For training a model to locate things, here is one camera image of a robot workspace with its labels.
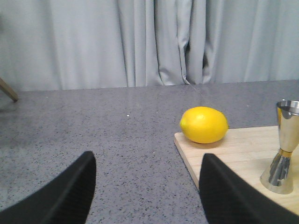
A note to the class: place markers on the steel double jigger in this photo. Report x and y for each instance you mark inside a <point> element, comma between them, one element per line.
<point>277,177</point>

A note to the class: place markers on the wooden chair leg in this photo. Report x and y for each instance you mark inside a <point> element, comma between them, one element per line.
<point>8,90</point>

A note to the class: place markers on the yellow lemon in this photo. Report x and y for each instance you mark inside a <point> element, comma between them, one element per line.
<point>203,125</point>

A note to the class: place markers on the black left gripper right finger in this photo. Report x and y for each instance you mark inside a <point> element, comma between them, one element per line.
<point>228,199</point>

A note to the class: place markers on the wooden cutting board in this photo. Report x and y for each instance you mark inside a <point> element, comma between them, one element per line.
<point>246,151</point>

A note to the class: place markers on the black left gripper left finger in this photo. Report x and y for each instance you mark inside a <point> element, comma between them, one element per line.
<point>65,200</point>

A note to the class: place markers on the grey curtain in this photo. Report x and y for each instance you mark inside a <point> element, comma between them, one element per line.
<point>83,44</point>

